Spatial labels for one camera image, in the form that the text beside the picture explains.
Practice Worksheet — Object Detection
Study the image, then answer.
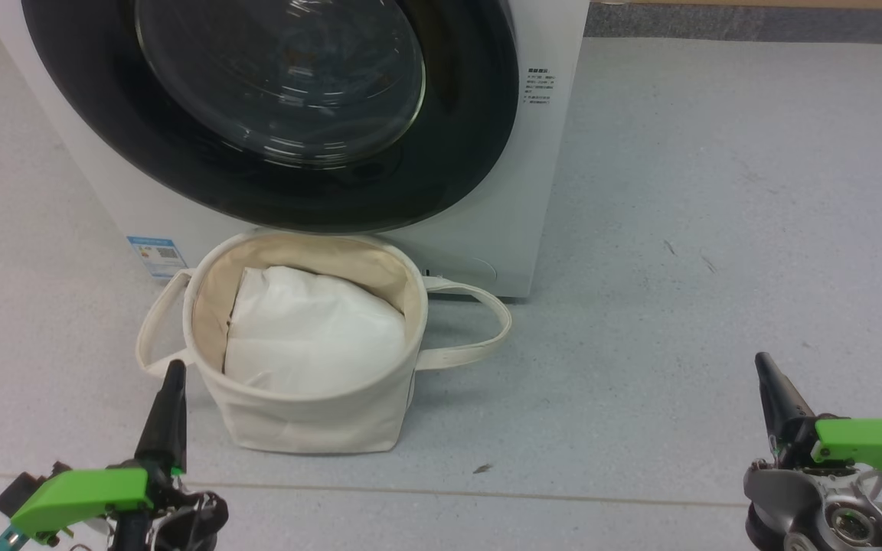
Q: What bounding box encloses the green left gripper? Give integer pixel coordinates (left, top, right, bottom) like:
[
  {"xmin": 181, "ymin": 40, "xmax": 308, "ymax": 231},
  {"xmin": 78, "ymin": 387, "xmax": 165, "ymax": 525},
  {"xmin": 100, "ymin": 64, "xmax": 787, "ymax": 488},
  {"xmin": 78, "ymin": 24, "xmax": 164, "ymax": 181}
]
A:
[{"xmin": 11, "ymin": 360, "xmax": 188, "ymax": 536}]

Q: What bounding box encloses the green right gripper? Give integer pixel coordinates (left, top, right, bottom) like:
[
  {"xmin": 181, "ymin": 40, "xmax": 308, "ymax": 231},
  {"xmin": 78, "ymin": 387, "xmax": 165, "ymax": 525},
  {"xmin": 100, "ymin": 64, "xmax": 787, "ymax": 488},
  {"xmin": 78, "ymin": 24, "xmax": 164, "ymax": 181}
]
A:
[{"xmin": 755, "ymin": 352, "xmax": 882, "ymax": 502}]

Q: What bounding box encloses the black glass washing machine door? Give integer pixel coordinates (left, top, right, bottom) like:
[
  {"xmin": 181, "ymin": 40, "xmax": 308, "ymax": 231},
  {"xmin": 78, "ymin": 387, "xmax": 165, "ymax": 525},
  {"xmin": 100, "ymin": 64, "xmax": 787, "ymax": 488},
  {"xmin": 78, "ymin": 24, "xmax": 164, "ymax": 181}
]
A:
[{"xmin": 21, "ymin": 0, "xmax": 520, "ymax": 234}]

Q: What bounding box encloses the cream fabric laundry basket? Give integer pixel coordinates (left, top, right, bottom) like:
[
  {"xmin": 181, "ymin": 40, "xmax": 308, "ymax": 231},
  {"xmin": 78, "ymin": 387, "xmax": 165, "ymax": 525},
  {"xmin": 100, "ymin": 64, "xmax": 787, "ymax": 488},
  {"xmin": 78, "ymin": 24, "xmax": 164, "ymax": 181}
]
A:
[{"xmin": 136, "ymin": 231, "xmax": 513, "ymax": 455}]

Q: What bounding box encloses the white washing machine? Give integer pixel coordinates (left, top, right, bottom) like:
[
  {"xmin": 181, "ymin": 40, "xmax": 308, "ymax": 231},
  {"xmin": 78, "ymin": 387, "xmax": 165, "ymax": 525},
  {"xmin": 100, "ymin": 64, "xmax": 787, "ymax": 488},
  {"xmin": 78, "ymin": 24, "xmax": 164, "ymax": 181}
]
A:
[{"xmin": 0, "ymin": 0, "xmax": 591, "ymax": 299}]

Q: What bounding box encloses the blue energy label sticker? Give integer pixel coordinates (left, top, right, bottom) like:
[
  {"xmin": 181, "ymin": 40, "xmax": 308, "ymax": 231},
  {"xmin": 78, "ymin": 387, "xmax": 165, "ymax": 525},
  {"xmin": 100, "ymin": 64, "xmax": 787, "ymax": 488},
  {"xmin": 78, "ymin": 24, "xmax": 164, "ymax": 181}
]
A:
[{"xmin": 126, "ymin": 236, "xmax": 188, "ymax": 279}]

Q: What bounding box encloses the round filter cover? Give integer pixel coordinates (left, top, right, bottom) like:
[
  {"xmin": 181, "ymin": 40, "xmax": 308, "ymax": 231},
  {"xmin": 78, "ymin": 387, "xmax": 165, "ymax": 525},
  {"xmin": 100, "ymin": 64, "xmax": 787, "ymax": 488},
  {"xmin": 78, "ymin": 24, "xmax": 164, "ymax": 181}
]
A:
[{"xmin": 410, "ymin": 251, "xmax": 498, "ymax": 296}]

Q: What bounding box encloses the printed text sticker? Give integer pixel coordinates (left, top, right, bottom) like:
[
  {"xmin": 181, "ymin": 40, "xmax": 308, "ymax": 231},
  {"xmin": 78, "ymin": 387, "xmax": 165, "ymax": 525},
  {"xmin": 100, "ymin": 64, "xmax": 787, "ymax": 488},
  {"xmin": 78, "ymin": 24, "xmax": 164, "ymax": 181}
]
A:
[{"xmin": 525, "ymin": 67, "xmax": 558, "ymax": 108}]

